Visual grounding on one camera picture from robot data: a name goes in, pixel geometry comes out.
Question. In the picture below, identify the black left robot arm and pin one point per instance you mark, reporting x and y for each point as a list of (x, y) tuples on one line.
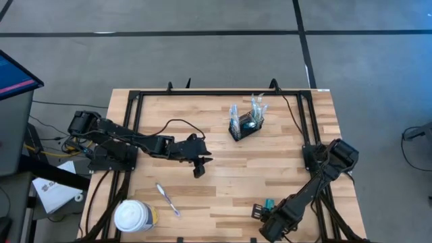
[(128, 135)]

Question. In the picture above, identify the black arched table clamp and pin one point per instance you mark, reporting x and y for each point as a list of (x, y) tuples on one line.
[(274, 80)]

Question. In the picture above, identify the white lidded wipes canister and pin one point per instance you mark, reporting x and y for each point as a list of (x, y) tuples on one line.
[(133, 216)]

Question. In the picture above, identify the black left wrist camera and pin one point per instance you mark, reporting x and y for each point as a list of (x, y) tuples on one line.
[(199, 170)]

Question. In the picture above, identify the grey stand foot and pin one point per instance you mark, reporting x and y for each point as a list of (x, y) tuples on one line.
[(418, 131)]

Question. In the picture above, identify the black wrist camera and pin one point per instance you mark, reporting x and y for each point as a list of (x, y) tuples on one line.
[(199, 170), (257, 211)]

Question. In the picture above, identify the white paper sheet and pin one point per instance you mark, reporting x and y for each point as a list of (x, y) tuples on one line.
[(55, 195)]

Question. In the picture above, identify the blue screen monitor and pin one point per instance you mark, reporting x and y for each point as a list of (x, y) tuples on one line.
[(13, 77)]

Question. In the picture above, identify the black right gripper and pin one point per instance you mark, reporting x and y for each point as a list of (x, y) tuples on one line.
[(278, 216)]

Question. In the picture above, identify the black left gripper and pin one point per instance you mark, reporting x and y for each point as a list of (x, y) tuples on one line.
[(182, 148)]

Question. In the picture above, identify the black desk leg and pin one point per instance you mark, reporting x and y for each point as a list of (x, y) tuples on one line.
[(57, 175)]

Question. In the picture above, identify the black table frame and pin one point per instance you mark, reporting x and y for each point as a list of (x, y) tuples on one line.
[(219, 92)]

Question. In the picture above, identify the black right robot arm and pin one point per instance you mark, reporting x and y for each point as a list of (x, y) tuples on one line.
[(310, 189)]

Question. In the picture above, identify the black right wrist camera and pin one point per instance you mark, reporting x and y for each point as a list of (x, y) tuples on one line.
[(257, 211)]

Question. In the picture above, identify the purple white toothbrush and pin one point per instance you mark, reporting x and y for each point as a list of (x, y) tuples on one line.
[(167, 200)]

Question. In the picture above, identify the grey cabinet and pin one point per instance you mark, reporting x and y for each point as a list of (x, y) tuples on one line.
[(15, 135)]

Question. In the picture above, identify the blue toothbrush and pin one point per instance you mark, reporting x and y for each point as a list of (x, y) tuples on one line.
[(233, 116), (238, 118), (254, 106), (265, 110)]

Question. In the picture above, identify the black pointed table clamp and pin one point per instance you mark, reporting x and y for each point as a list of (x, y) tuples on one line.
[(169, 87), (188, 84)]

